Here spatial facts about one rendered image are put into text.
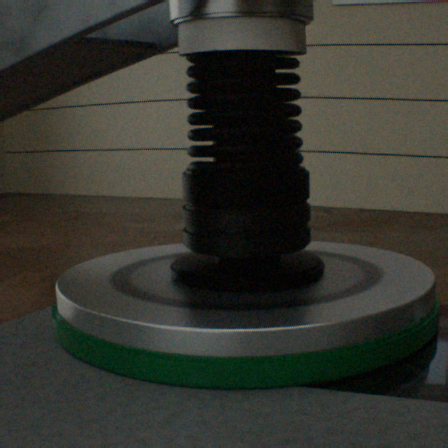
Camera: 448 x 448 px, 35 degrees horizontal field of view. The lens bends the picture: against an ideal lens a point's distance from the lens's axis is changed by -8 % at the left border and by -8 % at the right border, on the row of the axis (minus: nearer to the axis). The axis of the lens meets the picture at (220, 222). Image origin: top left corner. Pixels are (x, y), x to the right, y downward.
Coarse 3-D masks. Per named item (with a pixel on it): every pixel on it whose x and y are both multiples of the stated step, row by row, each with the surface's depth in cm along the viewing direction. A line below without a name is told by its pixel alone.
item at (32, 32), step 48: (0, 0) 39; (48, 0) 38; (96, 0) 36; (144, 0) 35; (0, 48) 40; (48, 48) 38; (96, 48) 42; (144, 48) 46; (0, 96) 47; (48, 96) 52
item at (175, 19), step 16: (176, 0) 37; (192, 0) 36; (208, 0) 36; (224, 0) 35; (240, 0) 35; (256, 0) 35; (272, 0) 36; (288, 0) 36; (304, 0) 37; (176, 16) 37; (192, 16) 37; (208, 16) 36; (224, 16) 36; (272, 16) 36; (288, 16) 36; (304, 16) 37
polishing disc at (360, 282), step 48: (96, 288) 39; (144, 288) 39; (336, 288) 38; (384, 288) 37; (432, 288) 37; (96, 336) 34; (144, 336) 32; (192, 336) 31; (240, 336) 31; (288, 336) 31; (336, 336) 32
